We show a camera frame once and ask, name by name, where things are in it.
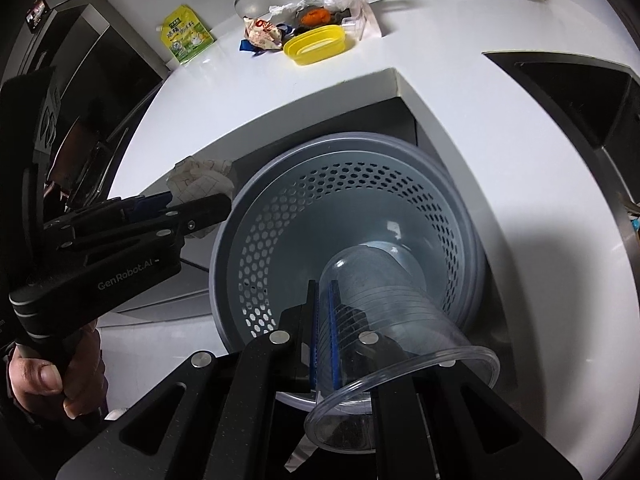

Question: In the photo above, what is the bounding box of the clear plastic wrapper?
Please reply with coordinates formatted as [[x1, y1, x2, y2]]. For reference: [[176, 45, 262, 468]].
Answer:
[[166, 156, 234, 208]]

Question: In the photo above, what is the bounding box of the clear plastic cup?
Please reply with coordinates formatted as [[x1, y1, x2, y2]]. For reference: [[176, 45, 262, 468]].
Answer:
[[305, 245, 500, 454]]

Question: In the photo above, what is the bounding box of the blue ribbon strap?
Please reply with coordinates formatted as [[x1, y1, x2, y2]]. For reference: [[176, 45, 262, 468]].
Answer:
[[238, 22, 298, 58]]

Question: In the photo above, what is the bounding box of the red white snack wrapper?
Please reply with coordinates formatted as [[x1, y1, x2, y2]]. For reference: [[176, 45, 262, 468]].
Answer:
[[243, 18, 283, 50]]

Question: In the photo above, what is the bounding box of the yellow square plastic lid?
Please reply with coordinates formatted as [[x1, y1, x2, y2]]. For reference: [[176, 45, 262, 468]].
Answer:
[[283, 25, 347, 65]]

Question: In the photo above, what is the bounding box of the orange mandarin peel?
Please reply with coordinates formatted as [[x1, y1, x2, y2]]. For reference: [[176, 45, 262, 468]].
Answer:
[[298, 6, 332, 28]]

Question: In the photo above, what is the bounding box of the white tissue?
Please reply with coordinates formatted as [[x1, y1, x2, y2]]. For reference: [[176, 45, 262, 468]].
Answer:
[[269, 0, 312, 18]]

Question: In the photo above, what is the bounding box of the dark grey rag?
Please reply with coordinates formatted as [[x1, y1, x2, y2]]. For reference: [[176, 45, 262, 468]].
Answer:
[[294, 4, 352, 27]]

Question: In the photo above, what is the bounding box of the clear zip bag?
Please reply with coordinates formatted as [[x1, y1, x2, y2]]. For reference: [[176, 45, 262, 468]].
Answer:
[[341, 0, 383, 42]]

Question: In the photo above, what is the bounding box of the grey perforated trash bin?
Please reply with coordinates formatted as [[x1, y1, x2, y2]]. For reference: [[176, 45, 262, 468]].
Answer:
[[209, 132, 486, 352]]

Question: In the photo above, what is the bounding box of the black kitchen sink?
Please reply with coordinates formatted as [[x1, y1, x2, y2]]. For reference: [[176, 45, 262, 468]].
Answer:
[[482, 51, 640, 241]]

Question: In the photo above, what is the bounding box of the person's left hand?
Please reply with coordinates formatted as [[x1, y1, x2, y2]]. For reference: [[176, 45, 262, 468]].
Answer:
[[8, 321, 108, 419]]

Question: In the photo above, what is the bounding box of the yellow green seasoning pouch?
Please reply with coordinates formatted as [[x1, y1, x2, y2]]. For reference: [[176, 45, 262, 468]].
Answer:
[[160, 6, 215, 65]]

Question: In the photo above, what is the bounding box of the steel spatula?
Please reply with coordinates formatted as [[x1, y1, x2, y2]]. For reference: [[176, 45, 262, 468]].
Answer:
[[233, 0, 270, 20]]

